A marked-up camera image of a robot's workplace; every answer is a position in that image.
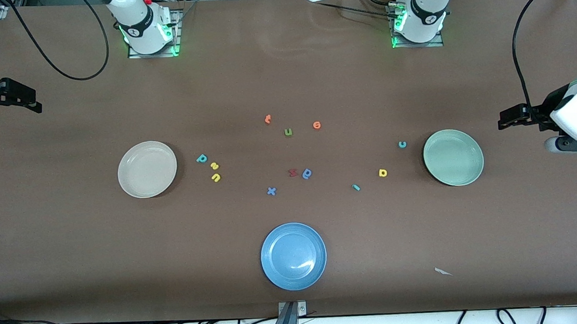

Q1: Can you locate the beige brown plate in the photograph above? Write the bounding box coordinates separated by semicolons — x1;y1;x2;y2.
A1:
115;139;180;201

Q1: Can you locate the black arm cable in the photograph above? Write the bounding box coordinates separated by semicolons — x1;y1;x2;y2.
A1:
0;0;112;86
509;0;577;114

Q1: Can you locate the blue plate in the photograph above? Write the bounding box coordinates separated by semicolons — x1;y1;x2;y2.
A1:
258;220;329;293

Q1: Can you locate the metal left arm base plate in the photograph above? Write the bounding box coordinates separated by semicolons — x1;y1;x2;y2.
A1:
388;0;445;50

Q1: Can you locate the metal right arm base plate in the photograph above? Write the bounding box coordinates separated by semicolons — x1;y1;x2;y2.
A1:
125;8;183;60

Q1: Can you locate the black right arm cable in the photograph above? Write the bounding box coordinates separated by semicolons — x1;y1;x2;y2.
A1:
0;0;112;86

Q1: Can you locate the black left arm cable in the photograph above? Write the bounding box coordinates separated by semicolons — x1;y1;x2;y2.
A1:
509;0;577;114

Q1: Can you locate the green plate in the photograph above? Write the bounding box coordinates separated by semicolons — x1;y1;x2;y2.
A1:
421;127;486;189

